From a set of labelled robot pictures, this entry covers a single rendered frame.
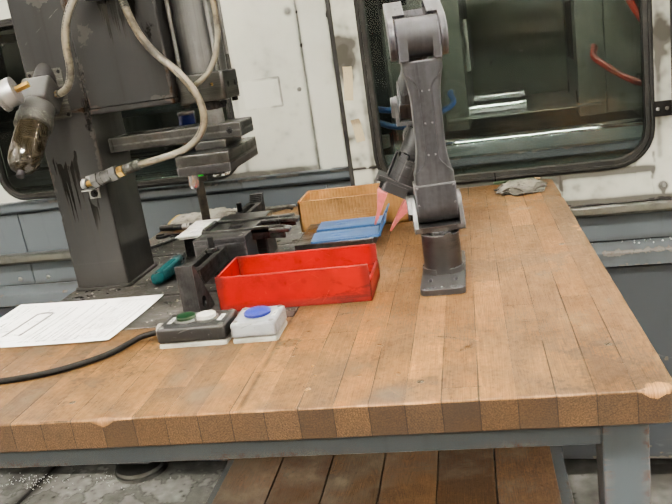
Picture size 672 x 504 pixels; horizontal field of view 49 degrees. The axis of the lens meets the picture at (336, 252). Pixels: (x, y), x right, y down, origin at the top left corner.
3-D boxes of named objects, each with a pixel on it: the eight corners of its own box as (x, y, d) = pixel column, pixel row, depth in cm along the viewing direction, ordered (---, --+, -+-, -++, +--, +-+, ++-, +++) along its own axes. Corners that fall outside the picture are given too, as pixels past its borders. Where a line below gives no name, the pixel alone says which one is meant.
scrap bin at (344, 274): (372, 300, 116) (367, 264, 114) (220, 313, 120) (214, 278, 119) (380, 276, 127) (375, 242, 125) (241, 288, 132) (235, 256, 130)
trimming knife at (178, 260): (151, 287, 140) (166, 284, 140) (147, 276, 140) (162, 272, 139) (182, 259, 157) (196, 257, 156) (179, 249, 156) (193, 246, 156)
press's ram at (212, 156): (240, 186, 130) (208, 10, 122) (104, 202, 135) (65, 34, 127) (265, 168, 147) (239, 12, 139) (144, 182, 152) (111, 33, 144)
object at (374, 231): (387, 235, 145) (385, 220, 144) (310, 244, 147) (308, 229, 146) (388, 226, 151) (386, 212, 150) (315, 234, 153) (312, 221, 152)
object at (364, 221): (389, 224, 153) (387, 210, 152) (316, 231, 156) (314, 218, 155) (391, 216, 160) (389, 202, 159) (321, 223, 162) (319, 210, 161)
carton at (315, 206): (413, 225, 161) (409, 189, 159) (302, 236, 166) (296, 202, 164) (417, 211, 173) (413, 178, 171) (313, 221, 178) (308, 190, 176)
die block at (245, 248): (252, 280, 135) (245, 241, 133) (201, 285, 137) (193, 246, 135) (278, 249, 154) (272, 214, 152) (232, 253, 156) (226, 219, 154)
